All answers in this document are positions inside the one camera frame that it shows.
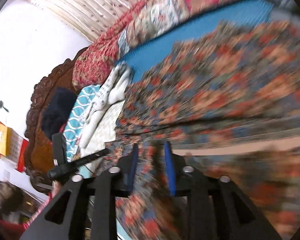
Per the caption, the blue cloth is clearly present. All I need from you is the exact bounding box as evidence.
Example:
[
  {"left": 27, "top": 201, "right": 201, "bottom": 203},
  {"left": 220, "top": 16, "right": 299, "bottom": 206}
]
[{"left": 115, "top": 0, "right": 276, "bottom": 83}]

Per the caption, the red floral quilt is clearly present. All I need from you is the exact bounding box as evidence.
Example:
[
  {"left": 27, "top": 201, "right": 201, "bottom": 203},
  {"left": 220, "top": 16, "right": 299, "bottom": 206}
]
[{"left": 72, "top": 1, "right": 151, "bottom": 91}]

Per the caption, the dark navy cloth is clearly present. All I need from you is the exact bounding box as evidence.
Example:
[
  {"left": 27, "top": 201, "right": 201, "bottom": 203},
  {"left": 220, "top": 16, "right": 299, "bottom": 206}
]
[{"left": 41, "top": 87, "right": 78, "bottom": 141}]

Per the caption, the cream striped curtain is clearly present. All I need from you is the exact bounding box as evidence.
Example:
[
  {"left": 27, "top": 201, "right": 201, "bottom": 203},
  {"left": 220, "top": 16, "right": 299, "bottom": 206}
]
[{"left": 21, "top": 0, "right": 171, "bottom": 43}]

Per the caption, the beige chevron bed mat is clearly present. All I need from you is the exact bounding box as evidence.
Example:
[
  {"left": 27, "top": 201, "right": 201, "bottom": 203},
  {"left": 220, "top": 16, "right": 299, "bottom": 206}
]
[{"left": 95, "top": 100, "right": 127, "bottom": 151}]

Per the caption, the multicolour floral patterned garment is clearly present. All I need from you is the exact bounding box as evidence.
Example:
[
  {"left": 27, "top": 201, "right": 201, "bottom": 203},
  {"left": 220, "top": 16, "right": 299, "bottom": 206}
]
[{"left": 107, "top": 21, "right": 300, "bottom": 240}]

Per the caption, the teal white patterned pillow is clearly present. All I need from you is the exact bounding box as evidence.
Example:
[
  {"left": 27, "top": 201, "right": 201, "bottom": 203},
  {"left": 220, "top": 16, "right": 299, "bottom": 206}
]
[{"left": 62, "top": 85, "right": 102, "bottom": 163}]

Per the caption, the yellow red wall calendar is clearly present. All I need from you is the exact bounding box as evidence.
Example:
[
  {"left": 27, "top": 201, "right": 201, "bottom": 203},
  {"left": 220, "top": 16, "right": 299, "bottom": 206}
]
[{"left": 0, "top": 114, "right": 29, "bottom": 173}]

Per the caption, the carved wooden headboard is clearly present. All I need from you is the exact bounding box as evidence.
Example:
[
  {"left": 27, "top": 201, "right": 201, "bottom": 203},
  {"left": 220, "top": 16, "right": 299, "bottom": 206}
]
[{"left": 24, "top": 46, "right": 91, "bottom": 194}]

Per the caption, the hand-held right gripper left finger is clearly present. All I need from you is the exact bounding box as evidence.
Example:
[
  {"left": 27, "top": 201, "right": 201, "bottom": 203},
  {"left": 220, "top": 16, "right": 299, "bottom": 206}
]
[{"left": 20, "top": 144, "right": 140, "bottom": 240}]

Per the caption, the white dotted fleece blanket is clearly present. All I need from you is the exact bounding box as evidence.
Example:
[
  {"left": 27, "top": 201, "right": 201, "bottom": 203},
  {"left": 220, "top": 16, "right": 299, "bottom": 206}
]
[{"left": 79, "top": 64, "right": 136, "bottom": 148}]

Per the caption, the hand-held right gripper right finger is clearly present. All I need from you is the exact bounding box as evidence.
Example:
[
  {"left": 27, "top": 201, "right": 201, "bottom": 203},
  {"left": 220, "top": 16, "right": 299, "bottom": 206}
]
[{"left": 164, "top": 141, "right": 283, "bottom": 240}]

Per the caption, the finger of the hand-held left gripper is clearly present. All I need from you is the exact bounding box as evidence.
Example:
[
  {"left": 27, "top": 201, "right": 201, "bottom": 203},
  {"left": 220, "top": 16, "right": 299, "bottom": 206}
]
[{"left": 48, "top": 148, "right": 110, "bottom": 180}]

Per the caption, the patchwork quilt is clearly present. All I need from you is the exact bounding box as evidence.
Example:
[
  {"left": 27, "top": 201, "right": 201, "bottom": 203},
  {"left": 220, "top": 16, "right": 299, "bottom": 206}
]
[{"left": 117, "top": 0, "right": 243, "bottom": 48}]

